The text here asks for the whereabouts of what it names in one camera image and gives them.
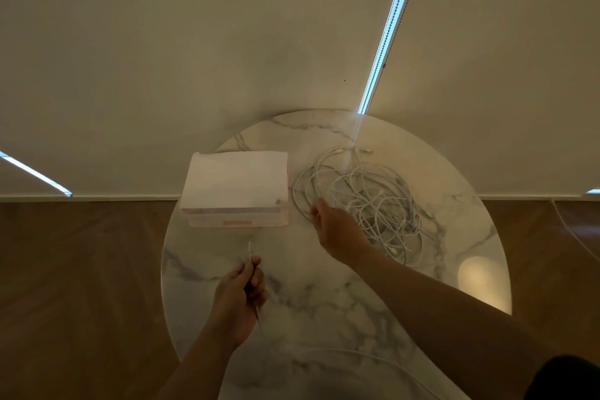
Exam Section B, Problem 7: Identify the thin white floor cord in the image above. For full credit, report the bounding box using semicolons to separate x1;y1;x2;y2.
552;200;600;260

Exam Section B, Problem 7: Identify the tangle of white cables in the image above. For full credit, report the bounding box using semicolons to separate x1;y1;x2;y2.
291;146;439;268

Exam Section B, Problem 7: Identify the beige roller blind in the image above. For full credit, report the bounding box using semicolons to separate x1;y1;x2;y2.
361;0;600;199
0;0;413;201

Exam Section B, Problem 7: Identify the person's right hand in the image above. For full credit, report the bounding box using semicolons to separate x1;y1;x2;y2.
309;197;376;268

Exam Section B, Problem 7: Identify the blind bead chain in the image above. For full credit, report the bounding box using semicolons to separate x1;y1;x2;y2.
357;0;428;114

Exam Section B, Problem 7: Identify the long white cable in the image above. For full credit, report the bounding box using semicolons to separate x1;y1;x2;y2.
246;240;444;400

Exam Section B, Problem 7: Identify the pink white storage box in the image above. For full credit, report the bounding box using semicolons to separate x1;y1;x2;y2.
179;151;289;229

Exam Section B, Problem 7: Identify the person's left forearm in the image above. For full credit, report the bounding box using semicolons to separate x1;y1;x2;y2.
154;324;244;400

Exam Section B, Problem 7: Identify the person's left hand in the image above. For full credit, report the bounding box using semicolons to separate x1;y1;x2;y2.
206;256;269;349

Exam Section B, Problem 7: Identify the person's black clothing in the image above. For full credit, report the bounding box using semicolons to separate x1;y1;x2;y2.
522;355;600;400

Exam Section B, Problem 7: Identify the person's right forearm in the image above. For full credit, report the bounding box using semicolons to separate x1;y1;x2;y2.
351;244;563;400

